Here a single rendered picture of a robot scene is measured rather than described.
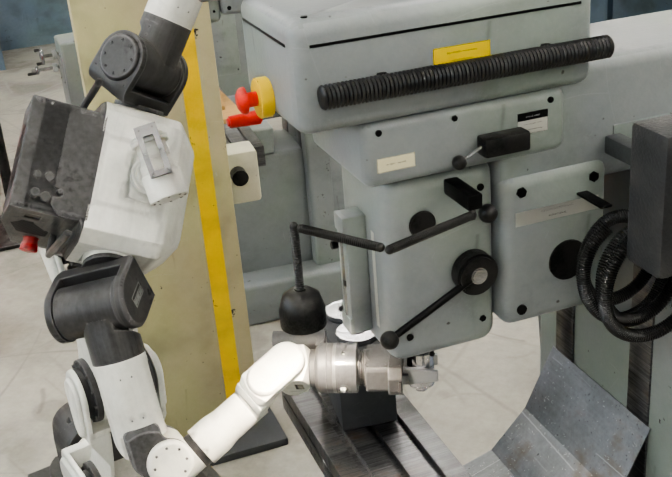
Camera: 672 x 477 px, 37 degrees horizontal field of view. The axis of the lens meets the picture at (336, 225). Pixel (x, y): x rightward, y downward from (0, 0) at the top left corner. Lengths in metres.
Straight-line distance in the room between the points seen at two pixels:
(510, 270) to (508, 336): 2.68
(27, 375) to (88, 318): 2.77
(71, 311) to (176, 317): 1.85
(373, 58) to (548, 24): 0.27
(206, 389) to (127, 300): 2.05
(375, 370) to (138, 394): 0.40
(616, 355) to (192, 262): 1.88
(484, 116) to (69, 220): 0.70
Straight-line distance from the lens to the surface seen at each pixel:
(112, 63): 1.80
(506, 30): 1.48
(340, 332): 2.11
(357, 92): 1.35
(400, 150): 1.46
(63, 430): 2.68
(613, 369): 1.95
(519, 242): 1.61
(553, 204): 1.62
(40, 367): 4.49
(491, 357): 4.15
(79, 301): 1.70
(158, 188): 1.64
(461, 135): 1.49
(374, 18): 1.38
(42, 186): 1.71
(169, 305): 3.52
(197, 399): 3.72
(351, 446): 2.13
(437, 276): 1.59
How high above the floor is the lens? 2.17
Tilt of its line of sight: 24 degrees down
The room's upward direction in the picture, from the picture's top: 5 degrees counter-clockwise
